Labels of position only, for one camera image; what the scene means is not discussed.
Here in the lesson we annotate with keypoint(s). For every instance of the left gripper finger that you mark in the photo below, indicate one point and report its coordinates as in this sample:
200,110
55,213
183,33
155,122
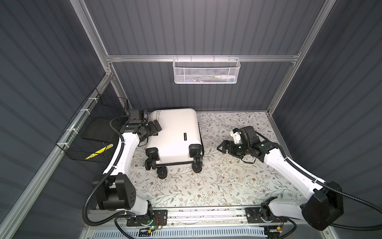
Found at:
154,124
155,130

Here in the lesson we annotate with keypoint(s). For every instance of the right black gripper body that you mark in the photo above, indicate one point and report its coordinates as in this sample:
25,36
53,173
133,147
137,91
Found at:
239,149

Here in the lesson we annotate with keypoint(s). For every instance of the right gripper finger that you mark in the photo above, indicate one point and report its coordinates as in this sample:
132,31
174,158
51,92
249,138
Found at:
226,144
226,149

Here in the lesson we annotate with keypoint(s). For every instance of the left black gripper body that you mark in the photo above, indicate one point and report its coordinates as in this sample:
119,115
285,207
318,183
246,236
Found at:
147,128

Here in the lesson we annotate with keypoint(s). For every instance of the black hard-shell suitcase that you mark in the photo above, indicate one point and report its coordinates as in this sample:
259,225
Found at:
177,145

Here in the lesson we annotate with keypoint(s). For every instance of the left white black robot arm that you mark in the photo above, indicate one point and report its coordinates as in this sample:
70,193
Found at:
113,190

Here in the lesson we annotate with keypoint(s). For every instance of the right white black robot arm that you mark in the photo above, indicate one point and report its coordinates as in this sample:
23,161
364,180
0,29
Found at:
322,204

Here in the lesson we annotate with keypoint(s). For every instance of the floral table cloth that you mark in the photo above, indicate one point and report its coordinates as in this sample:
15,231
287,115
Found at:
224,180

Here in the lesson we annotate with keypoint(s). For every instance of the yellow black striped item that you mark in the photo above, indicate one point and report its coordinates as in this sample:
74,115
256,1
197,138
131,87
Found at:
100,151

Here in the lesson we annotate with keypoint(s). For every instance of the white perforated vent panel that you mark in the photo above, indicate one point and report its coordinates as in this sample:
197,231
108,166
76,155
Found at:
201,233

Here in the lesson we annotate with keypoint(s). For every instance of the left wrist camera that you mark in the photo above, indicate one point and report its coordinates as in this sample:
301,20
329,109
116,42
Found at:
138,117

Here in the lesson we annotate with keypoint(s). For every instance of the black wire mesh basket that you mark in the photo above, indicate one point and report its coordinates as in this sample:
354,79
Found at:
90,131

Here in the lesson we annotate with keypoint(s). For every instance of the white wire mesh basket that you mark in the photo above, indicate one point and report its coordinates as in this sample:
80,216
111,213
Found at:
206,70

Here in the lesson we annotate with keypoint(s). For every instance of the aluminium mounting rail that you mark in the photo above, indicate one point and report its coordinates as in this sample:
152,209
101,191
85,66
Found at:
172,217

